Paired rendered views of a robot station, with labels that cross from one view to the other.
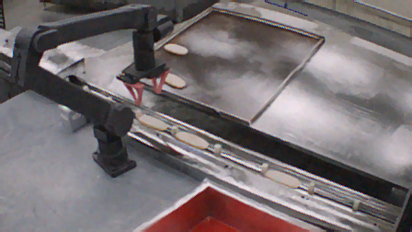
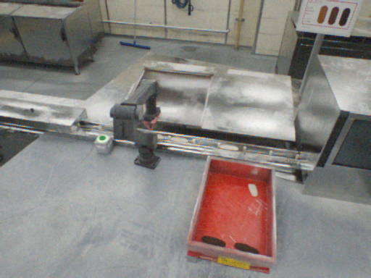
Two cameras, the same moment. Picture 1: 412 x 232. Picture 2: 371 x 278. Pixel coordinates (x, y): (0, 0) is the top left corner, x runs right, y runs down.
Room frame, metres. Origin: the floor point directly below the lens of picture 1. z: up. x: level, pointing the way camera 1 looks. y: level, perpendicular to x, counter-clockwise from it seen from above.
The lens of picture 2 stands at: (-0.02, 0.57, 1.83)
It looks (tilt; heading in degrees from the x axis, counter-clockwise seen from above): 40 degrees down; 329
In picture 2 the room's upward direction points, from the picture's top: 2 degrees clockwise
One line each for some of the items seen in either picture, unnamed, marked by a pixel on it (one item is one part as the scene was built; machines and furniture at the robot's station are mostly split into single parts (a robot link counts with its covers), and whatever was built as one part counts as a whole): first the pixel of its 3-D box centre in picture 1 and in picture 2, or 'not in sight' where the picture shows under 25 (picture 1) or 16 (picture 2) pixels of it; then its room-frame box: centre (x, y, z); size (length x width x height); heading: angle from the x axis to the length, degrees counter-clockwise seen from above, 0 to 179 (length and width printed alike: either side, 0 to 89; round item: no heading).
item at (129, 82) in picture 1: (140, 87); (151, 121); (1.07, 0.17, 0.97); 0.07 x 0.07 x 0.09; 49
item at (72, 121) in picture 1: (74, 118); (104, 145); (1.15, 0.42, 0.84); 0.08 x 0.08 x 0.11; 49
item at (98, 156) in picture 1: (110, 149); (146, 156); (0.95, 0.25, 0.86); 0.12 x 0.09 x 0.08; 40
